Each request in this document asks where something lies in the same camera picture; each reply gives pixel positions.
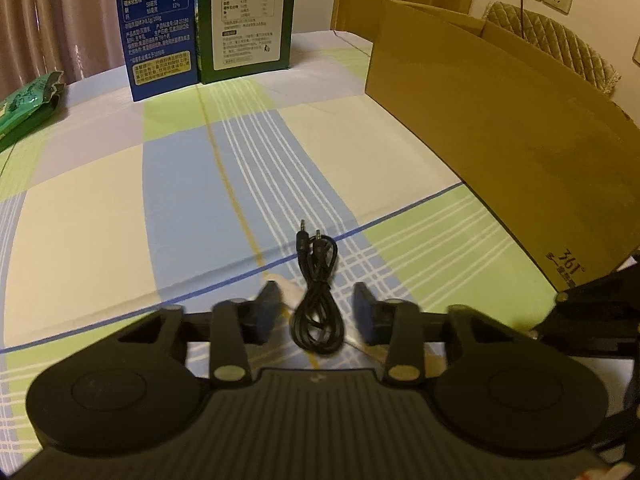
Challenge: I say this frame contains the tall green milk carton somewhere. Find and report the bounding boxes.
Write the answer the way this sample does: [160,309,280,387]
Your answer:
[195,0,300,85]

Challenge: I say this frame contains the beige curtain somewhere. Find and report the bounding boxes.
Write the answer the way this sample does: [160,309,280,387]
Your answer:
[0,0,126,90]

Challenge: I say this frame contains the black audio cable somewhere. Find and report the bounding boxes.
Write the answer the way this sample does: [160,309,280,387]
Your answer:
[291,219,347,357]

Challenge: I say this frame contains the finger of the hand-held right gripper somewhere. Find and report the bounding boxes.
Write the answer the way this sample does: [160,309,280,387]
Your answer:
[529,307,640,361]
[555,255,640,311]

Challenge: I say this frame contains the tall blue milk carton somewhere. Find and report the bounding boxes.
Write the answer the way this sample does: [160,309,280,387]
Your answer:
[112,0,199,104]

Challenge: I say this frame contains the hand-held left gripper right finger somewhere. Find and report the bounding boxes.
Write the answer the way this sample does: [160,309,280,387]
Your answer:
[352,282,508,384]

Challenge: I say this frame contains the quilted chair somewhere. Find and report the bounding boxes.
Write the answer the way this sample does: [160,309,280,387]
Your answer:
[482,2,624,97]

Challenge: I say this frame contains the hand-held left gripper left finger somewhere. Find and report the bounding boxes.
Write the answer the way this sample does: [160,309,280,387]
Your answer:
[117,281,283,389]

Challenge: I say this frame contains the brown cardboard box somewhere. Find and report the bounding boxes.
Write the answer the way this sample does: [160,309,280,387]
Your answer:
[364,0,640,293]

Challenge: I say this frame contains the green wet wipes pack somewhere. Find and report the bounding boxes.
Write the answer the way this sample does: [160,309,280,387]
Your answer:
[0,71,67,154]

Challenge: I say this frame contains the plaid cloth desktop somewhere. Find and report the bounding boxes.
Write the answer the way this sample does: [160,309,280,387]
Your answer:
[0,29,640,480]

